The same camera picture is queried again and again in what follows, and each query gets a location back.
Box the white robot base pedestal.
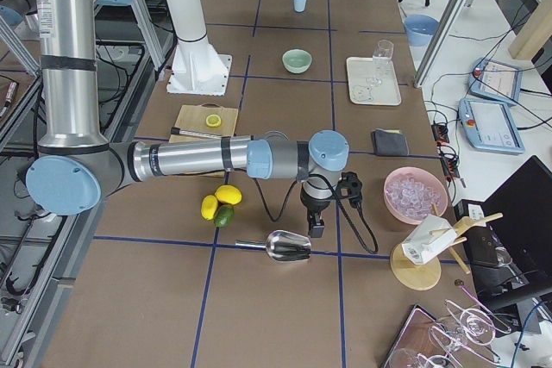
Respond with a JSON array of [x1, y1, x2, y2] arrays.
[[166, 0, 232, 97]]

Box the white carton on stand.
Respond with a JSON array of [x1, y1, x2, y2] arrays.
[[401, 215, 457, 265]]

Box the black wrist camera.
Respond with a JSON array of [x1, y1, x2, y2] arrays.
[[336, 172, 362, 209]]

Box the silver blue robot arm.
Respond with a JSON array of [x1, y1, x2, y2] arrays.
[[25, 0, 349, 237]]

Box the pink bowl of ice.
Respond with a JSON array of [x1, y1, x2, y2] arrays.
[[383, 166, 449, 225]]

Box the light blue plastic cup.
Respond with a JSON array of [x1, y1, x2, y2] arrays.
[[292, 0, 307, 13]]

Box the blue teach pendant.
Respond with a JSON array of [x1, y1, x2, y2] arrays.
[[458, 98, 525, 155], [467, 58, 522, 106]]

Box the blue bowl with fork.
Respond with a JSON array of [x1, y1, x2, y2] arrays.
[[404, 15, 439, 47]]

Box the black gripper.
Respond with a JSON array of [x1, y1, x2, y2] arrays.
[[300, 178, 336, 239]]

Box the grey folded cloth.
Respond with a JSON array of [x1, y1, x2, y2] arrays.
[[371, 128, 410, 157]]

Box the wooden cutting board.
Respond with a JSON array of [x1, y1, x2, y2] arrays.
[[161, 104, 238, 178]]

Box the lemon half slice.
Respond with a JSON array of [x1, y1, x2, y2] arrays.
[[205, 114, 223, 128]]

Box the green lime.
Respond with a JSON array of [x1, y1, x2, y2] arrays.
[[213, 204, 235, 228]]

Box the cream bear tray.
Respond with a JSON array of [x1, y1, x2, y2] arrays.
[[346, 57, 402, 106]]

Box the steel muddler rod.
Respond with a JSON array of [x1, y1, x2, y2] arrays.
[[170, 127, 221, 139]]

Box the mint green bowl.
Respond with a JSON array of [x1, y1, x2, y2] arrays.
[[282, 49, 312, 74]]

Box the wine glass on tray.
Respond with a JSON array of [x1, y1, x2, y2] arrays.
[[367, 40, 394, 87]]

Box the yellow lemon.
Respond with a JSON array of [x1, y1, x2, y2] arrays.
[[200, 195, 219, 221], [215, 184, 242, 205]]

